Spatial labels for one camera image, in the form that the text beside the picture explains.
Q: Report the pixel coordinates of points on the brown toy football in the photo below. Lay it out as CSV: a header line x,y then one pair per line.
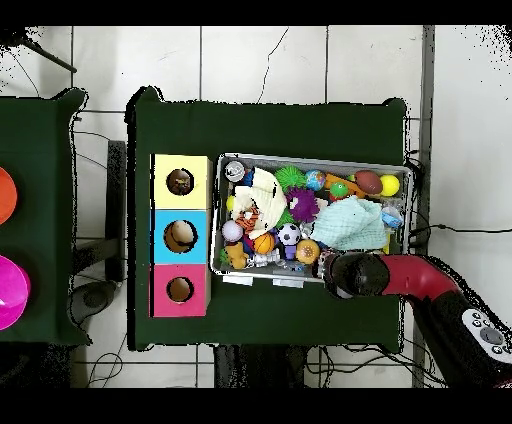
x,y
369,181

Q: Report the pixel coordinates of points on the large green spiky ball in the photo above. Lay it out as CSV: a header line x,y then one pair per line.
x,y
290,178

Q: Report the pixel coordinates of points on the dark green side table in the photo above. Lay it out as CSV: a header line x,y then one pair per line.
x,y
44,160

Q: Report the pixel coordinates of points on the mint green cloth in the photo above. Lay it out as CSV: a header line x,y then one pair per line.
x,y
350,224

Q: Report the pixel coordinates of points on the clear mesh bin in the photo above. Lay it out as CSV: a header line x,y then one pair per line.
x,y
240,276

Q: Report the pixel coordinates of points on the pink disc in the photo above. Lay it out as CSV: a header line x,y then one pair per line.
x,y
11,292

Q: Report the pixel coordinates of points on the purple spiky ball with eyes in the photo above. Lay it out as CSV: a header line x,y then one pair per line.
x,y
302,206

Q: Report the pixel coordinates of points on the yellow ball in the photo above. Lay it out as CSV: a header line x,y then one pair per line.
x,y
390,185

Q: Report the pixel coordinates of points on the black tripod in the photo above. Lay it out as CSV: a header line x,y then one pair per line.
x,y
12,36

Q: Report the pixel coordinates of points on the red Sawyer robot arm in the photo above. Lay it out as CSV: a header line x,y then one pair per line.
x,y
416,276

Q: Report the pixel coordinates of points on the white ball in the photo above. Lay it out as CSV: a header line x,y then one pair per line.
x,y
233,231

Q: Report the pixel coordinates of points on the silver drink can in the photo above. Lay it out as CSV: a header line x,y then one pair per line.
x,y
234,170

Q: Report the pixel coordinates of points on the small soccer ball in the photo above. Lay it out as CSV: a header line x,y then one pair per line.
x,y
289,234

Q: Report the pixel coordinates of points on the orange disc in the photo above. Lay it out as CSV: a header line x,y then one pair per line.
x,y
5,196

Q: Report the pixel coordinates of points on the pale yellow cloth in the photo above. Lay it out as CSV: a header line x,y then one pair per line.
x,y
268,196

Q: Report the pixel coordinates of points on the dark green table cloth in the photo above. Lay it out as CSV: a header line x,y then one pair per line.
x,y
264,128

